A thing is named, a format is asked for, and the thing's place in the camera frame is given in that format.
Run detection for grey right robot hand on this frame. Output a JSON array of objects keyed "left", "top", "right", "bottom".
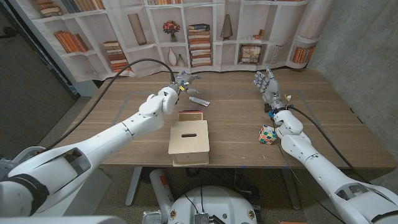
[{"left": 252, "top": 65, "right": 286, "bottom": 110}]

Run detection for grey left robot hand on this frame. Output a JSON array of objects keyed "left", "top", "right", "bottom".
[{"left": 169, "top": 70, "right": 201, "bottom": 98}]

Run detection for white toothpaste tube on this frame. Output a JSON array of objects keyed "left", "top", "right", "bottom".
[{"left": 188, "top": 96, "right": 211, "bottom": 108}]

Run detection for wooden drawer with red front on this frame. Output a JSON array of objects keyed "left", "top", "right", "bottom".
[{"left": 177, "top": 110, "right": 205, "bottom": 123}]

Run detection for multicolour rubik's cube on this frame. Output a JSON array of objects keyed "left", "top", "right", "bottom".
[{"left": 257, "top": 124, "right": 277, "bottom": 146}]

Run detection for light wooden drawer box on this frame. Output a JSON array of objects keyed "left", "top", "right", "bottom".
[{"left": 168, "top": 119, "right": 211, "bottom": 167}]

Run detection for printed bookshelf backdrop cloth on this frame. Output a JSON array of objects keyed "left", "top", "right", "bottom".
[{"left": 8, "top": 0, "right": 336, "bottom": 83}]

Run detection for grey metal table leg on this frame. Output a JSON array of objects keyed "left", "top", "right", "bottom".
[
  {"left": 280, "top": 169, "right": 302, "bottom": 211},
  {"left": 125, "top": 167, "right": 144, "bottom": 207}
]

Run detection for white cylinder with orange label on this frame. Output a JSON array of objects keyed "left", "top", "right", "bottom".
[{"left": 149, "top": 168, "right": 175, "bottom": 224}]

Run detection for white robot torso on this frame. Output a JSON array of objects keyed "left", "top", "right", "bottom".
[{"left": 167, "top": 185, "right": 259, "bottom": 224}]

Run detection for dark perforated partition panel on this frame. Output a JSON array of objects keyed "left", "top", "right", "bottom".
[{"left": 0, "top": 2, "right": 79, "bottom": 160}]

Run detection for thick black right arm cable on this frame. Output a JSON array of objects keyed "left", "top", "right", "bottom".
[{"left": 285, "top": 105, "right": 374, "bottom": 184}]

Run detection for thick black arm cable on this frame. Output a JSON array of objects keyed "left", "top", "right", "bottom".
[
  {"left": 285, "top": 105, "right": 374, "bottom": 184},
  {"left": 40, "top": 58, "right": 177, "bottom": 154}
]

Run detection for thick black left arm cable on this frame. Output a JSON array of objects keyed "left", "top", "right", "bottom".
[{"left": 40, "top": 58, "right": 177, "bottom": 154}]

